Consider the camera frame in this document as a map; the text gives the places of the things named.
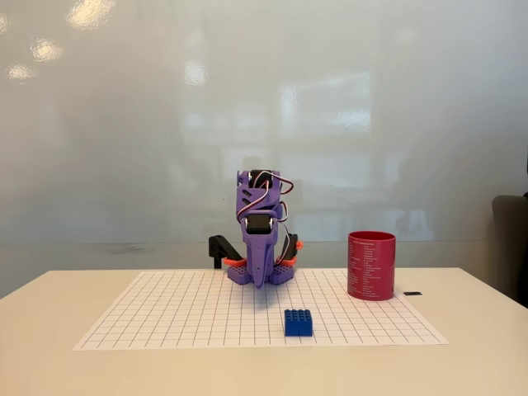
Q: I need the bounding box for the red white black servo cable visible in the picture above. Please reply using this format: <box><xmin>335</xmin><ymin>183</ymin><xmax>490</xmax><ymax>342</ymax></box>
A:
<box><xmin>238</xmin><ymin>170</ymin><xmax>296</xmax><ymax>226</ymax></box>

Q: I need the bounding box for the red cup with white print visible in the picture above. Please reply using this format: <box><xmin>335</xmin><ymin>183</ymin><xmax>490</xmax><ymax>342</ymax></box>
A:
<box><xmin>346</xmin><ymin>230</ymin><xmax>398</xmax><ymax>303</ymax></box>

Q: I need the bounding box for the black orange table clamp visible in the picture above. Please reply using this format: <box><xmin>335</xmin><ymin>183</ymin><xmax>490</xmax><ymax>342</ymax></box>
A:
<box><xmin>208</xmin><ymin>233</ymin><xmax>249</xmax><ymax>270</ymax></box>
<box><xmin>275</xmin><ymin>233</ymin><xmax>305</xmax><ymax>267</ymax></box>

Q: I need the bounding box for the dark chair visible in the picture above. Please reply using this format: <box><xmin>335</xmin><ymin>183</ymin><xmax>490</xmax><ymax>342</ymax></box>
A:
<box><xmin>492</xmin><ymin>192</ymin><xmax>528</xmax><ymax>310</ymax></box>

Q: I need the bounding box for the white grid paper sheet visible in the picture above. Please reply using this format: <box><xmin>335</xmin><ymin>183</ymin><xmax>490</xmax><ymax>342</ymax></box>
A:
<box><xmin>72</xmin><ymin>270</ymin><xmax>450</xmax><ymax>352</ymax></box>

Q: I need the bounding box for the blue toy brick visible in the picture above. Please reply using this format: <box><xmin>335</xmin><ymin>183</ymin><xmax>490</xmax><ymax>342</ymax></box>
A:
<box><xmin>284</xmin><ymin>308</ymin><xmax>314</xmax><ymax>337</ymax></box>

